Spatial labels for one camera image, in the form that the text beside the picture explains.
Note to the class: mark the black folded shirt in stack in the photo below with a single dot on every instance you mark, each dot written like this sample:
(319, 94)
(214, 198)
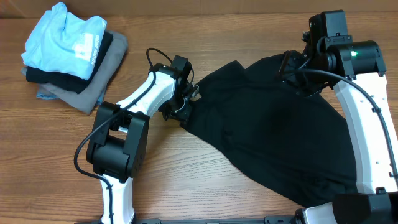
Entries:
(66, 81)

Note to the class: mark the light blue folded t-shirt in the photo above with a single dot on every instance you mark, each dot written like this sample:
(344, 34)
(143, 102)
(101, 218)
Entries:
(62, 42)

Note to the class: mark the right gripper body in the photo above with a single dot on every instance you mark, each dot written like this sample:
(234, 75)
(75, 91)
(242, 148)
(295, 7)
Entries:
(308, 83)

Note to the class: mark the black t-shirt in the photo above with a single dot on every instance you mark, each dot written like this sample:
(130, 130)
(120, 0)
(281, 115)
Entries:
(296, 146)

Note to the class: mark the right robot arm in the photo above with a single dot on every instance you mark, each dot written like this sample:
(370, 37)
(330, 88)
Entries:
(357, 73)

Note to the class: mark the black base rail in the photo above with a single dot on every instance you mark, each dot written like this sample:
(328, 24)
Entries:
(266, 220)

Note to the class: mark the grey folded shirt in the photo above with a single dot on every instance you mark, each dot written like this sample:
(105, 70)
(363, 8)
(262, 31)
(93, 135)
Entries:
(86, 100)

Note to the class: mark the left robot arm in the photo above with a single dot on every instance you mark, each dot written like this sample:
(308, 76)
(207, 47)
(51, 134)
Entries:
(117, 147)

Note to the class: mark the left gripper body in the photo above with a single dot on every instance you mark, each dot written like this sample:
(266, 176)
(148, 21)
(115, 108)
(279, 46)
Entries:
(177, 107)

